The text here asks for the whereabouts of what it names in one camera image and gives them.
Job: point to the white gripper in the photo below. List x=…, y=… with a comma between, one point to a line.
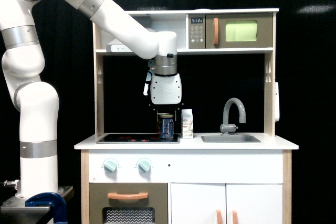
x=166, y=90

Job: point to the blue canned spam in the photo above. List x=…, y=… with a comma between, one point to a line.
x=165, y=126

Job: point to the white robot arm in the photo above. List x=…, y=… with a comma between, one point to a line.
x=37, y=101

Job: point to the grey toy sink basin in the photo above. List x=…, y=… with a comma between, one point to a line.
x=230, y=139

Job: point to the small white milk carton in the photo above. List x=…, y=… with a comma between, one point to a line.
x=187, y=129

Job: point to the toy cleaver knife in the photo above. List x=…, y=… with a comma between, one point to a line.
x=150, y=73

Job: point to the right mint stove knob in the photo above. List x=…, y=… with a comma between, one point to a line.
x=144, y=165

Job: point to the mint stove knob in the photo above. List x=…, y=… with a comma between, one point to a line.
x=110, y=165
x=144, y=165

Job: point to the black toy stovetop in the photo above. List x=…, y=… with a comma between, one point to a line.
x=119, y=138

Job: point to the white range hood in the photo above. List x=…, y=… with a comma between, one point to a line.
x=116, y=46

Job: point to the left mint stove knob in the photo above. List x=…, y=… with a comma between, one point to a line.
x=110, y=165

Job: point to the toy microwave oven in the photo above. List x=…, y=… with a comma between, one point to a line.
x=242, y=30

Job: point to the left white cabinet door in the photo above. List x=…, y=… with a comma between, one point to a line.
x=197, y=203

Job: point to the white cabinet door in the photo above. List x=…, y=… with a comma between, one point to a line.
x=197, y=203
x=254, y=203

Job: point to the toy oven door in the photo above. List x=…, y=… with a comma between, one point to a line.
x=154, y=209

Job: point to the white side hanging object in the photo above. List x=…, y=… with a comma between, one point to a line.
x=277, y=107

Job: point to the right white cabinet door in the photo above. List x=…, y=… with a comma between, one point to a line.
x=254, y=203

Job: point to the blue clamp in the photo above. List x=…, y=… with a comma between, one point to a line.
x=53, y=200

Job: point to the wooden toy kitchen frame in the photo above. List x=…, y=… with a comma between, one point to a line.
x=231, y=91

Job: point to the orange microwave handle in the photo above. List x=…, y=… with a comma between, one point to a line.
x=216, y=31

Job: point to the orange oven handle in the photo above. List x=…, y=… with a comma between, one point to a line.
x=116, y=196

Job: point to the left orange cabinet handle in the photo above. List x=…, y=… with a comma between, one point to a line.
x=219, y=217

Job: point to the orange cabinet handle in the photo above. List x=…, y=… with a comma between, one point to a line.
x=235, y=217
x=219, y=217

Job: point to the right orange cabinet handle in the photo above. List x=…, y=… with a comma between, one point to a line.
x=235, y=217

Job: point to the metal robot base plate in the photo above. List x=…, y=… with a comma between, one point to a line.
x=13, y=210

